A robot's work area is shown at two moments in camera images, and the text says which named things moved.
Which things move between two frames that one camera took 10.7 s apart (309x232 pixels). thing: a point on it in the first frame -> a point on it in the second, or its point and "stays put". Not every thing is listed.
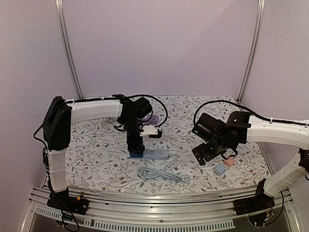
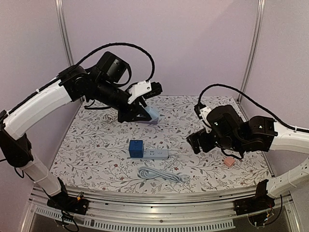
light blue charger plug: (220, 169) -> (152, 112)
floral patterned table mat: (98, 161) stays put
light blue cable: (148, 173) stays put
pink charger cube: (229, 161) stays put
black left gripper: (131, 143) -> (136, 108)
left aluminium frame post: (64, 37) stays put
